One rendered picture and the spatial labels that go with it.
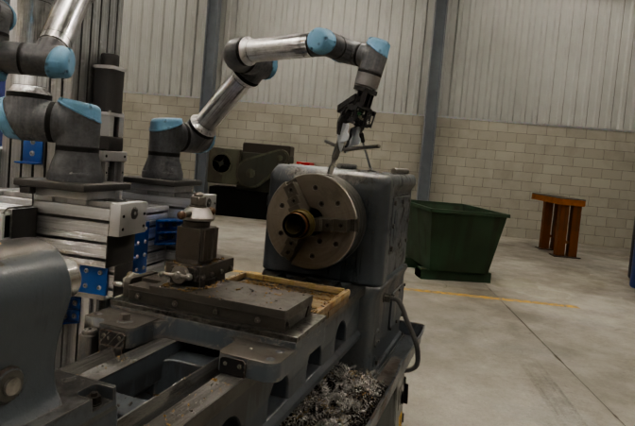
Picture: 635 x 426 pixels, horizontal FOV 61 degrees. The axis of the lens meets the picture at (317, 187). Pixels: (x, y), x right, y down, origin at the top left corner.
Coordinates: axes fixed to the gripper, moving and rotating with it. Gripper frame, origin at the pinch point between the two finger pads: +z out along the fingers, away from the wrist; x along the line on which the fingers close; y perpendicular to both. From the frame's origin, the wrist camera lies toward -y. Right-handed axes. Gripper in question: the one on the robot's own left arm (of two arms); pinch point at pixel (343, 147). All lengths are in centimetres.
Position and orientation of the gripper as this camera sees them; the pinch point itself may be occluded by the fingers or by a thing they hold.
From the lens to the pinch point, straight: 174.4
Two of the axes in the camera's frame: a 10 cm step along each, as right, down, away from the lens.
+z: -2.9, 9.5, 1.2
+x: 8.7, 2.1, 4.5
